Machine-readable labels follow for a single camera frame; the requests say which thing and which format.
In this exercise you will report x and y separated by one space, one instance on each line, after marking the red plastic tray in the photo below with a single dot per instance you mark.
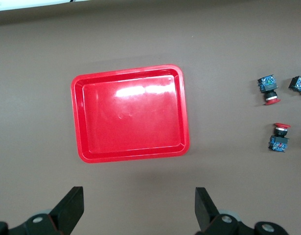
130 117

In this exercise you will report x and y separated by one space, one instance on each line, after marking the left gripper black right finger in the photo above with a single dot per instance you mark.
206 215

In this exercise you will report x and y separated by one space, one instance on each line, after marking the red mushroom push button switch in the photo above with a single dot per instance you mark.
278 144
267 84

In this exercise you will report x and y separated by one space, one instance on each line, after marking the brown table cover sheet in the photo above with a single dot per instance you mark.
30 110

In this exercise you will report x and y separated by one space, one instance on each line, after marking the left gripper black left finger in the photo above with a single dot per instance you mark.
67 210

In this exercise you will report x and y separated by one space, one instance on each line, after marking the green push button switch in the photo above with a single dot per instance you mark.
298 83

